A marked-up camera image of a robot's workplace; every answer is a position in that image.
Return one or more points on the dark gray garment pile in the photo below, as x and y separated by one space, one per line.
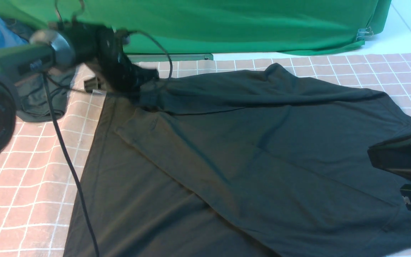
34 105

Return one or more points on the metal binder clip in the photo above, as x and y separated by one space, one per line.
364 33

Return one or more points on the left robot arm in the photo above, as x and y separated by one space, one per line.
64 46

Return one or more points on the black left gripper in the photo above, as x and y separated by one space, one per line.
115 69

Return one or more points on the gray long-sleeved shirt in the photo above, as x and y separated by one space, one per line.
246 164

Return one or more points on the metal backdrop bar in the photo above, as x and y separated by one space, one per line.
137 58

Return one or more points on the green backdrop cloth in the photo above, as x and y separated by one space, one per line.
301 27

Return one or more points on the pink grid table mat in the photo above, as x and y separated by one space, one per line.
37 191

